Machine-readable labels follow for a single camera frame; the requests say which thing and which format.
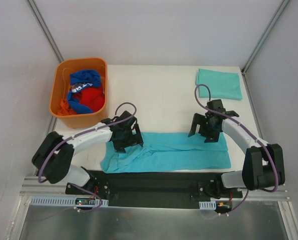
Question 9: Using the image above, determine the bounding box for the folded teal t shirt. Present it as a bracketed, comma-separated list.
[195, 68, 243, 100]

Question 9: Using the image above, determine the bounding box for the right white cable duct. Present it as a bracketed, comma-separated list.
[198, 200, 217, 211]

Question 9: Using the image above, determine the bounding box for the white cable duct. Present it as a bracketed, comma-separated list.
[198, 200, 217, 211]
[31, 196, 109, 208]

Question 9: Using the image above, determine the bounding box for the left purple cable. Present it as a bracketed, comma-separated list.
[38, 101, 138, 185]

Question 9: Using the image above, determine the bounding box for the red t shirt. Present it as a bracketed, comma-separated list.
[74, 85, 105, 113]

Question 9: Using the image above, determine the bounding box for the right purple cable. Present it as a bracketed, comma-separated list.
[194, 84, 279, 193]

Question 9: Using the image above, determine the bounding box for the left aluminium corner post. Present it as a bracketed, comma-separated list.
[26, 0, 64, 63]

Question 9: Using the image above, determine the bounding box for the aluminium corner post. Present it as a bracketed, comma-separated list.
[241, 0, 291, 76]
[26, 0, 64, 63]

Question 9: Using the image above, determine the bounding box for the left white cable duct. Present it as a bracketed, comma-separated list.
[31, 196, 109, 208]

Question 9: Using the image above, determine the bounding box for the purple cable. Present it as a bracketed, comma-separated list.
[38, 101, 138, 185]
[194, 84, 279, 193]

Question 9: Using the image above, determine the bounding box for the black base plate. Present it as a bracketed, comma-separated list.
[65, 170, 243, 208]

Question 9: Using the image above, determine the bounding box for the orange plastic bin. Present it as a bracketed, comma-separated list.
[49, 57, 108, 129]

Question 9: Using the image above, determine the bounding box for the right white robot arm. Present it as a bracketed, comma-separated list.
[188, 99, 285, 198]

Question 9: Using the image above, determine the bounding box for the right aluminium corner post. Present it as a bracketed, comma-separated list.
[241, 0, 291, 76]

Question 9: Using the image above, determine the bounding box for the light blue t shirt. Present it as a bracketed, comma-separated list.
[101, 132, 231, 174]

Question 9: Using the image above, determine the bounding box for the royal blue t shirt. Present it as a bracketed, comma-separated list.
[67, 69, 103, 115]

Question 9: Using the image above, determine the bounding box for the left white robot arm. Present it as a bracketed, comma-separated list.
[32, 111, 143, 195]

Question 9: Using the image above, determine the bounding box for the orange t shirt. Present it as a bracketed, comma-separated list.
[57, 98, 76, 116]

